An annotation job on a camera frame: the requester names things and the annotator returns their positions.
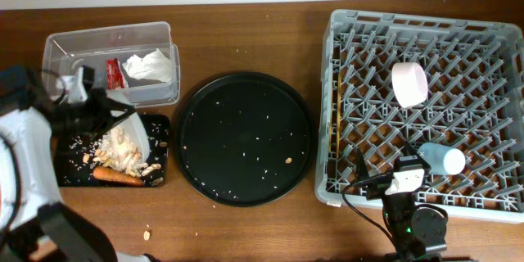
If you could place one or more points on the orange carrot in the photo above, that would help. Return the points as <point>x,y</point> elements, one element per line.
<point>108,175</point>

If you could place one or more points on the grey plate with food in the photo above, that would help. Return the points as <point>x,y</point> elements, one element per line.
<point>132,126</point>

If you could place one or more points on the black rectangular bin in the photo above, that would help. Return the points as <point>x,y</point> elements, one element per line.
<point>74,158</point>

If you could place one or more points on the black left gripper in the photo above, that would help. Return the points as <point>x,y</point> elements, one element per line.
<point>106,116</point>

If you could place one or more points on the wooden chopstick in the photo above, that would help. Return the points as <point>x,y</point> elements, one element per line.
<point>329,123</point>
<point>338,115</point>

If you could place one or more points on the pink bowl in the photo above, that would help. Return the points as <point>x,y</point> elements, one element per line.
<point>409,84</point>

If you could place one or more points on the round black tray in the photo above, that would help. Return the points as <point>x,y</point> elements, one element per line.
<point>233,135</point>

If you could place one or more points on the rice and peanut pile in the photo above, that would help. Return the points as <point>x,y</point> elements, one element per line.
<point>117,151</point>

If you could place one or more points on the peanut on table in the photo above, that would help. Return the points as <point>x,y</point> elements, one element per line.
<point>146,235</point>

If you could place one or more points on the light blue cup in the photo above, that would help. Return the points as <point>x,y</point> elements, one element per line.
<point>442,159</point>

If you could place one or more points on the grey dishwasher rack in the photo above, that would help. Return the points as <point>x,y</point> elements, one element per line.
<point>474,73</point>

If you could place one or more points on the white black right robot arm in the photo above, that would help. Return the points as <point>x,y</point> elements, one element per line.
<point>417,232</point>

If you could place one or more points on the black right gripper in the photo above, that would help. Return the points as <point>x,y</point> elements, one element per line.
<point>377,187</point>

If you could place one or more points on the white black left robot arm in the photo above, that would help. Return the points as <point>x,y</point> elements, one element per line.
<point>32,208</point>

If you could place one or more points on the white tissue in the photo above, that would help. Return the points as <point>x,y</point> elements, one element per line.
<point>154,66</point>

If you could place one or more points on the red snack wrapper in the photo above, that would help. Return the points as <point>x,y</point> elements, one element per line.
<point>115,78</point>

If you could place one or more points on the clear plastic bin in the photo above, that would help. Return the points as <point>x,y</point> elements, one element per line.
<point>65,52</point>

